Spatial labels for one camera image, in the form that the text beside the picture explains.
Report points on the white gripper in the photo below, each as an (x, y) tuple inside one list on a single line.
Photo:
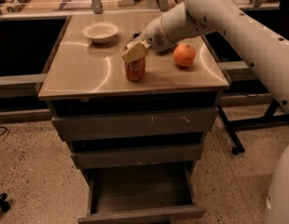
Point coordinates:
[(155, 37)]

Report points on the red coke can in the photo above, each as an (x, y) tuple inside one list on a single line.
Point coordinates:
[(135, 71)]

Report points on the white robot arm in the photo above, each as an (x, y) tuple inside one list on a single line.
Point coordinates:
[(266, 52)]

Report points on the grey drawer cabinet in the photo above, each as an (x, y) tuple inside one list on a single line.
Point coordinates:
[(85, 78)]

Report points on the grey top drawer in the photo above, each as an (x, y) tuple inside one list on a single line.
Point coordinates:
[(92, 127)]

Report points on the grey drawer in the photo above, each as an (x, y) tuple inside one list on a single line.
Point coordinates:
[(144, 194), (137, 156), (92, 127)]

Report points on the grey middle drawer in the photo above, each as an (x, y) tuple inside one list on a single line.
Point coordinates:
[(137, 156)]

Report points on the grey bottom drawer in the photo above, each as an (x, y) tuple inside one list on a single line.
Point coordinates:
[(144, 194)]

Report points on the white bowl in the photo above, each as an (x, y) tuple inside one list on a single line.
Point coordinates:
[(100, 32)]

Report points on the orange fruit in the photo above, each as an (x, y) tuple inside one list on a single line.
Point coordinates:
[(184, 55)]

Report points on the black caster wheel left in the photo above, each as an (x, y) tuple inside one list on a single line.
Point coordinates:
[(4, 204)]

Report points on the black table leg frame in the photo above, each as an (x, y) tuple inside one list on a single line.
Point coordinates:
[(268, 120)]

